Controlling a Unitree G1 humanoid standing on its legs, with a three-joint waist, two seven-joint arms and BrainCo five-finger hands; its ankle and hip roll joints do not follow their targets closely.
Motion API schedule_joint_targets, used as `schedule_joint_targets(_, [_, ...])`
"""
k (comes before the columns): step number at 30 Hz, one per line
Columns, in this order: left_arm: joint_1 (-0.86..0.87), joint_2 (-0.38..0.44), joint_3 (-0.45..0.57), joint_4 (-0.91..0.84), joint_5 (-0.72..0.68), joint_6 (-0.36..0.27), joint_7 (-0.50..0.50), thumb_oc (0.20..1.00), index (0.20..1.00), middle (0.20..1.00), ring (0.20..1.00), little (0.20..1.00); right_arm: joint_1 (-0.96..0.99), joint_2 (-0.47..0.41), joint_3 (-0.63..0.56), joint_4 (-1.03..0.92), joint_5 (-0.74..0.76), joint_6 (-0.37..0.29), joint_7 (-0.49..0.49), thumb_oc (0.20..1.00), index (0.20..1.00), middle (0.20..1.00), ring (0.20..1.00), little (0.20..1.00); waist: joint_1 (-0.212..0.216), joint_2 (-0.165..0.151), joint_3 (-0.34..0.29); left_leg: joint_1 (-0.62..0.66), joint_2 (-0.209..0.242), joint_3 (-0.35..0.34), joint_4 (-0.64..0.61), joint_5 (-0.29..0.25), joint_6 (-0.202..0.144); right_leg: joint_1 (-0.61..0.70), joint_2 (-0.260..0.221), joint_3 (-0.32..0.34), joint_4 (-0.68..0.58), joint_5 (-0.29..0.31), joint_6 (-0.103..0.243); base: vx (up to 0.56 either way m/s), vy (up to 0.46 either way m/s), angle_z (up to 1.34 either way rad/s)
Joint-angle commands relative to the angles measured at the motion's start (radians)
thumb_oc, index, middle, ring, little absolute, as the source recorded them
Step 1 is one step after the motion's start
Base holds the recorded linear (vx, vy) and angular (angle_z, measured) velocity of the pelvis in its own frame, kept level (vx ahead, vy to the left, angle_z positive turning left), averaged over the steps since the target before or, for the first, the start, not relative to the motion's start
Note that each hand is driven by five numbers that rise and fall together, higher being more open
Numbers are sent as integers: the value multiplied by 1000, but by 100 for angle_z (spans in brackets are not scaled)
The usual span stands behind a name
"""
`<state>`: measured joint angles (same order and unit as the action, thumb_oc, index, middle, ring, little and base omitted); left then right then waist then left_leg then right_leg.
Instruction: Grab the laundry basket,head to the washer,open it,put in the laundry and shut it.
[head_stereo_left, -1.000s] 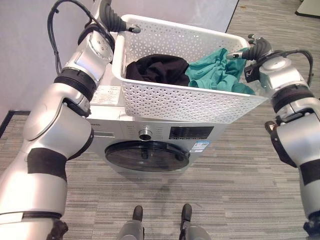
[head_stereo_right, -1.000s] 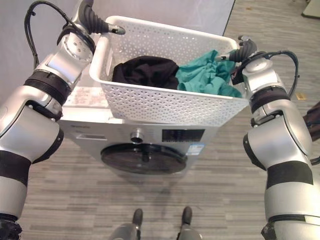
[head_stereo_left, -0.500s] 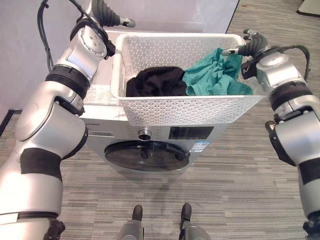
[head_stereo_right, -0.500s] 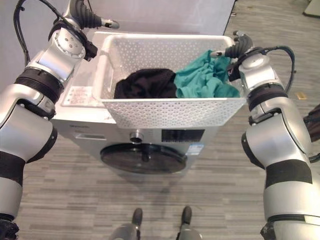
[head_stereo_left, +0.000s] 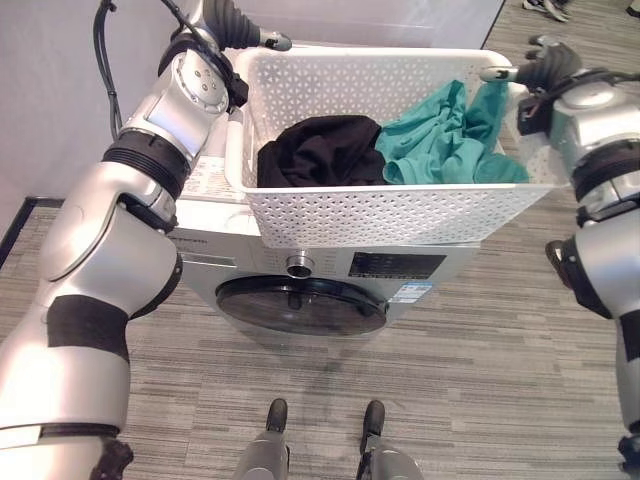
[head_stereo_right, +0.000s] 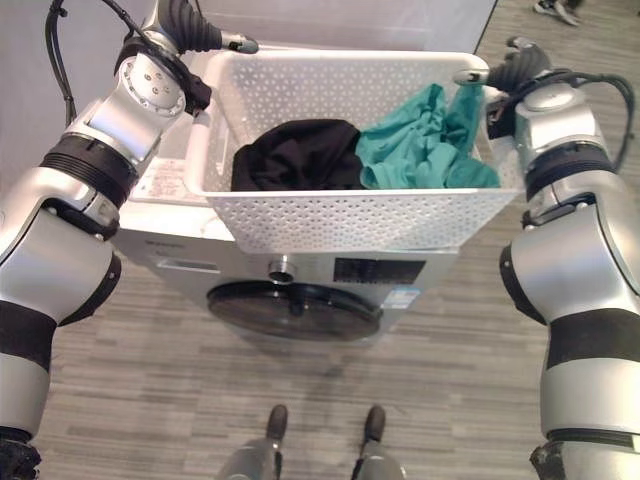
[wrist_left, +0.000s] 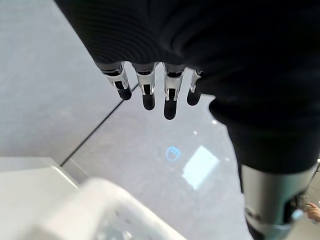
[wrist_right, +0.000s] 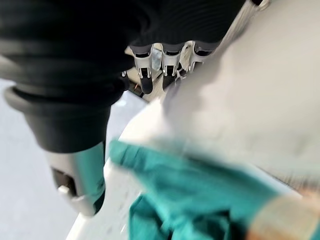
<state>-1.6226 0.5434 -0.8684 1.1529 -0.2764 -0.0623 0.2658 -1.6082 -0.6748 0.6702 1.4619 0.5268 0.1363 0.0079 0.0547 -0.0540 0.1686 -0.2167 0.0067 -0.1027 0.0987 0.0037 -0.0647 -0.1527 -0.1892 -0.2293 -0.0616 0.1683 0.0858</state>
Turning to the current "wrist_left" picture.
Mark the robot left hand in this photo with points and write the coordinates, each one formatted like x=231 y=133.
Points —
x=190 y=32

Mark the white plastic laundry basket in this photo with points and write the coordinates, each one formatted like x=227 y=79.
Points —
x=105 y=212

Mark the person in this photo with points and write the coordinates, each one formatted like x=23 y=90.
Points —
x=311 y=210

